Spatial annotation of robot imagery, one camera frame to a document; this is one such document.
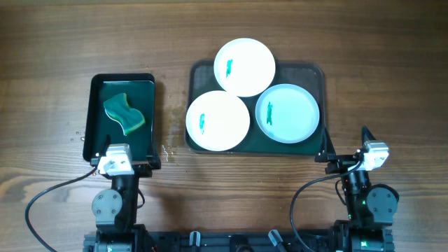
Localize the white plate top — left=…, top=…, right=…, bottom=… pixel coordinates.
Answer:
left=213, top=38, right=276, bottom=97

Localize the large dark green tray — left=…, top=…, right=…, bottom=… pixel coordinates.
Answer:
left=187, top=59, right=326, bottom=156

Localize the black cable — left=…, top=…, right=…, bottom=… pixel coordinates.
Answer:
left=289, top=153, right=365, bottom=252
left=24, top=167, right=99, bottom=252

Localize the left black cable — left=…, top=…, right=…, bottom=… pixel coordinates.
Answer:
left=24, top=167, right=99, bottom=252

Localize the right black cable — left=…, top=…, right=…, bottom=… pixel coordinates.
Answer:
left=289, top=153, right=365, bottom=252

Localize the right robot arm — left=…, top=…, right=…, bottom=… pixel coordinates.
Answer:
left=315, top=127, right=399, bottom=252

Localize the light blue plate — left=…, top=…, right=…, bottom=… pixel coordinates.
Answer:
left=255, top=84, right=320, bottom=144

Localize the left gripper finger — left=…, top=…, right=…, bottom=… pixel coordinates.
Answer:
left=95, top=134, right=111, bottom=159
left=146, top=131, right=161, bottom=170

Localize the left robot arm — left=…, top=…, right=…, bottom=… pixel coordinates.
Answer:
left=83, top=134, right=161, bottom=252

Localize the white plate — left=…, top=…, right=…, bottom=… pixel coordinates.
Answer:
left=213, top=38, right=276, bottom=97
left=185, top=90, right=250, bottom=151

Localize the green yellow sponge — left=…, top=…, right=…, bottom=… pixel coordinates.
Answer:
left=103, top=93, right=146, bottom=136

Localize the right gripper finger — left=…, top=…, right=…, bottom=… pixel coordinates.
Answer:
left=361, top=126, right=376, bottom=149
left=317, top=127, right=336, bottom=156

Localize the small black water tray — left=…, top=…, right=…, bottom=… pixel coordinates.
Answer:
left=83, top=73, right=155, bottom=163

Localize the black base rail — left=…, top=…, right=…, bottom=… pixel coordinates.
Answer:
left=83, top=229, right=396, bottom=252

